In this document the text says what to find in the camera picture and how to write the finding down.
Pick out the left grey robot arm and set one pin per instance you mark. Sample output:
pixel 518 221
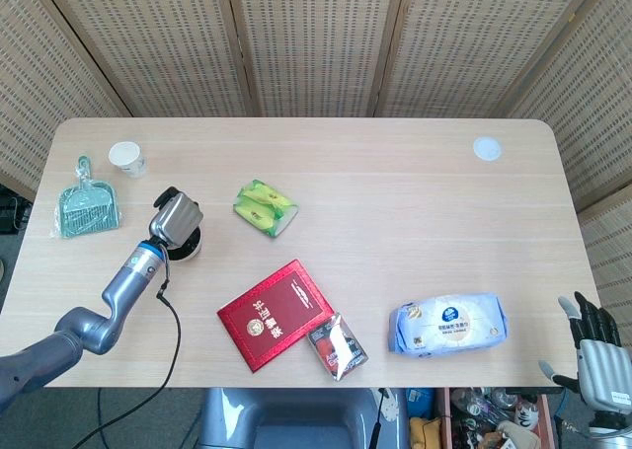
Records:
pixel 123 281

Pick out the grey robot torso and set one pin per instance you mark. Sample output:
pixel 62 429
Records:
pixel 296 419

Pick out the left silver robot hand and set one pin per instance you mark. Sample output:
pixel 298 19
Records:
pixel 178 219

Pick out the blue wet wipes pack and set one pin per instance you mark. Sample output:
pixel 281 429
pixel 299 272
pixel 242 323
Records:
pixel 449 323

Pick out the blue box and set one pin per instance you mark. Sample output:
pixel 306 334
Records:
pixel 419 402

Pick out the yellow cloth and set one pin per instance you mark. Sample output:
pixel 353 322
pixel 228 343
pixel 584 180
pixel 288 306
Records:
pixel 424 434

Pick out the woven wooden screen panel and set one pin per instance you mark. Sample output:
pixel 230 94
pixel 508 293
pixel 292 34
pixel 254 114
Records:
pixel 158 44
pixel 39 84
pixel 587 103
pixel 609 256
pixel 474 44
pixel 316 44

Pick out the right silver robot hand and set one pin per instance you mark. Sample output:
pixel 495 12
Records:
pixel 602 365

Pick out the white bowl of dark liquid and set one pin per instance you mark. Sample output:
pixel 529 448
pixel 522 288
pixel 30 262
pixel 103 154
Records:
pixel 190 252

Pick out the teal dustpan and brush set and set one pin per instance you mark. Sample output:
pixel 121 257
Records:
pixel 89 212

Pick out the black power strip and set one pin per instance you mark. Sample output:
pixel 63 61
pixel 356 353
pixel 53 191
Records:
pixel 12 214

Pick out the white round grommet cover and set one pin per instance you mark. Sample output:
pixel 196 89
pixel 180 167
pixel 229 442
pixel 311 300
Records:
pixel 488 149

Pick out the red certificate book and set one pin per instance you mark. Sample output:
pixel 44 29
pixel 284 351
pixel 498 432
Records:
pixel 271 316

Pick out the green snack packet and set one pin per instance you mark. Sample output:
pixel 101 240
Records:
pixel 264 209

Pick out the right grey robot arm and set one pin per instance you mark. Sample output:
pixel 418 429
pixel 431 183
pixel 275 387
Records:
pixel 614 436

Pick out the clear coffee capsule box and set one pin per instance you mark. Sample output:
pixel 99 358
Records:
pixel 338 350

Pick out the wooden crate of clutter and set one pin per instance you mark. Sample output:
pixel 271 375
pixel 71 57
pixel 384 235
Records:
pixel 494 419

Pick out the white printed paper cup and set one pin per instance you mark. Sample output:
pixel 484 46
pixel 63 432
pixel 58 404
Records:
pixel 126 160

